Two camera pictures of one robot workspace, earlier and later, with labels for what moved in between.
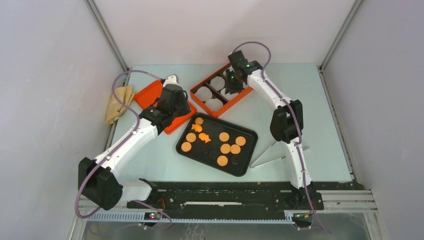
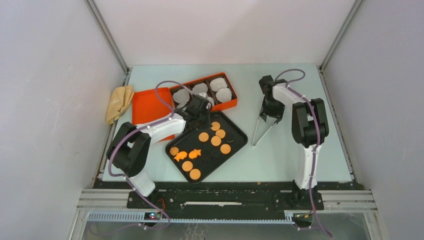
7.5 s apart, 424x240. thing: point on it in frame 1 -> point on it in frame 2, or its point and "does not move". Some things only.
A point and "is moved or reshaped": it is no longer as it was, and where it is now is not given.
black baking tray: [227, 145] is moved or reshaped
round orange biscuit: [225, 148] -> [220, 133]
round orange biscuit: [235, 149] -> [216, 140]
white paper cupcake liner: [217, 83] -> [199, 88]
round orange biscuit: [240, 140] -> [216, 126]
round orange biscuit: [224, 136] -> [203, 136]
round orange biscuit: [186, 146] -> [195, 174]
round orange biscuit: [222, 160] -> [225, 149]
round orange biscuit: [191, 137] -> [187, 166]
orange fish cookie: [204, 137] -> [193, 154]
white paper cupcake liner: [214, 104] -> [218, 83]
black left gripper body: [182, 108] -> [204, 122]
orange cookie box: [210, 96] is moved or reshaped
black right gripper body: [232, 85] -> [271, 108]
